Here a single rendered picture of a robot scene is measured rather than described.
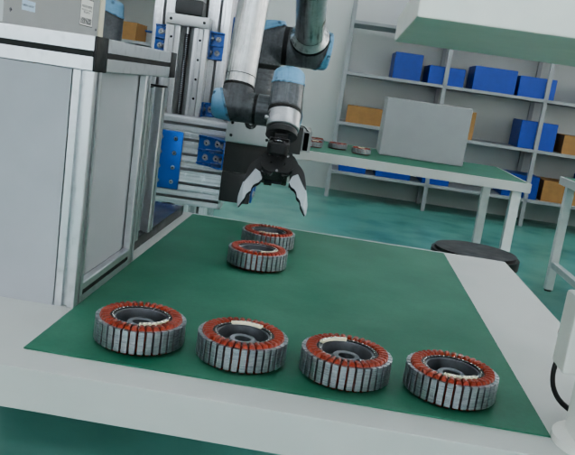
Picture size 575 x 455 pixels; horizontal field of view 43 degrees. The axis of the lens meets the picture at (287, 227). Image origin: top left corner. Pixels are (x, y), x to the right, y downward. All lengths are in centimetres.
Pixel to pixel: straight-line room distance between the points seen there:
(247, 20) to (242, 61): 10
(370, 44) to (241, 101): 637
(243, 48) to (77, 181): 88
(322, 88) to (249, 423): 736
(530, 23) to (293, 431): 48
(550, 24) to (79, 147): 60
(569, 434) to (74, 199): 68
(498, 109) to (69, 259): 740
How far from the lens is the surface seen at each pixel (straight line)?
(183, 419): 83
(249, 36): 182
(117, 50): 108
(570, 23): 76
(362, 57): 809
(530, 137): 776
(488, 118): 822
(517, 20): 75
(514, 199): 411
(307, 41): 217
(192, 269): 129
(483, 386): 89
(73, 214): 103
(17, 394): 88
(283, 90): 166
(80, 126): 101
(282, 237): 149
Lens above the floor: 109
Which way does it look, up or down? 11 degrees down
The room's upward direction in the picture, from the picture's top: 8 degrees clockwise
